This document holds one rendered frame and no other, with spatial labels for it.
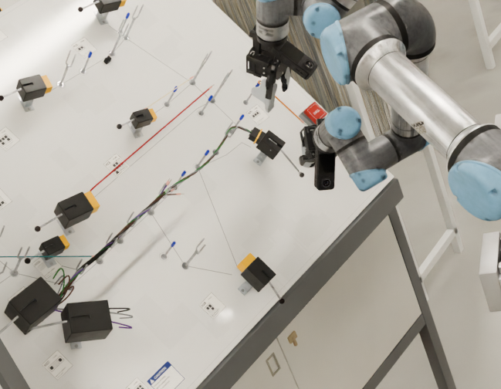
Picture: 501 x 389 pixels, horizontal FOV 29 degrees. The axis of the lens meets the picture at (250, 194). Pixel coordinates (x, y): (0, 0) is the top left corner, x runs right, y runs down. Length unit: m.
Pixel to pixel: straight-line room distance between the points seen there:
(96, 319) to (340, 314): 0.83
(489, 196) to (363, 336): 1.21
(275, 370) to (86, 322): 0.62
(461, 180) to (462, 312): 1.99
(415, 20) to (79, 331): 0.92
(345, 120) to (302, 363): 0.71
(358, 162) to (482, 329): 1.46
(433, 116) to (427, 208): 2.56
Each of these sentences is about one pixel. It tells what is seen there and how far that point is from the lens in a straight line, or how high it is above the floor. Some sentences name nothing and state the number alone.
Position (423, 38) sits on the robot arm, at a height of 1.47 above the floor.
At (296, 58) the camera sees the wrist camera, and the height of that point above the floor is 1.40.
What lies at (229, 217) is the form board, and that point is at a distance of 2.45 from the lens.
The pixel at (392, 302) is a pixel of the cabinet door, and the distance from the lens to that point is 2.85.
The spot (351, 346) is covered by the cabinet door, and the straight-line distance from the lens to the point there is 2.72.
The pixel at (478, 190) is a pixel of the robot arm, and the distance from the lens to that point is 1.63.
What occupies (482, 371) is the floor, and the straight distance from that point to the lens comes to 3.35.
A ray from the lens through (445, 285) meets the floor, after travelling 3.77.
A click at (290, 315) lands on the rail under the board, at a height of 0.82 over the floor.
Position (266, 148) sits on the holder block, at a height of 1.15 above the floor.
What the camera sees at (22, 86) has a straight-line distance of 2.37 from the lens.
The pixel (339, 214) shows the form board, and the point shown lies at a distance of 2.59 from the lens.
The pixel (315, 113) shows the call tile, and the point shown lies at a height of 1.11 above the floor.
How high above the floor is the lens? 2.16
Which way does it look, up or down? 26 degrees down
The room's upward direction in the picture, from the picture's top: 22 degrees counter-clockwise
